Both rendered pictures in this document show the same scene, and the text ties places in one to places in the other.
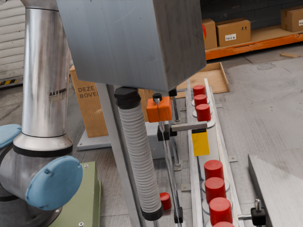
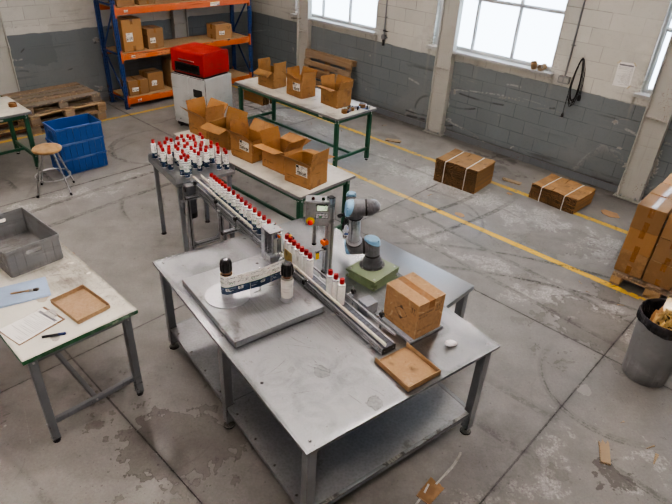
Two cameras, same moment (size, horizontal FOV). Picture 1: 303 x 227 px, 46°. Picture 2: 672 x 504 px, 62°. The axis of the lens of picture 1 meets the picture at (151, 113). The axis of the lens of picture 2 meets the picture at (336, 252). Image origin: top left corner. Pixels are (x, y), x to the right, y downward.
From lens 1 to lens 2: 4.19 m
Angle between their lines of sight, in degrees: 108
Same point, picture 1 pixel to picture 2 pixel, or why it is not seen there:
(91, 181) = (365, 277)
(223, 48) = not seen: outside the picture
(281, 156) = (311, 307)
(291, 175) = (303, 301)
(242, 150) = (332, 319)
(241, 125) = (343, 333)
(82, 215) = (354, 269)
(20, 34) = not seen: outside the picture
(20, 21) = not seen: outside the picture
